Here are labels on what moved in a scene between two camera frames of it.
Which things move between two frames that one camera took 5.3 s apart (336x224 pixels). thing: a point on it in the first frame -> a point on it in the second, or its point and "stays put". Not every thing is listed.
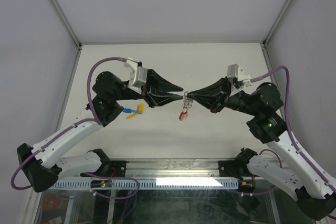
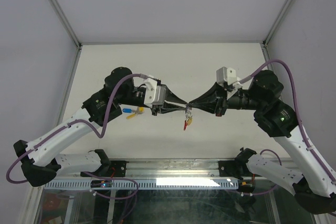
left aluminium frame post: x=60 y=9 stays put
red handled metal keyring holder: x=187 y=104 -> x=188 y=114
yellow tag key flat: x=130 y=116 stays put
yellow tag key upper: x=140 y=109 stays put
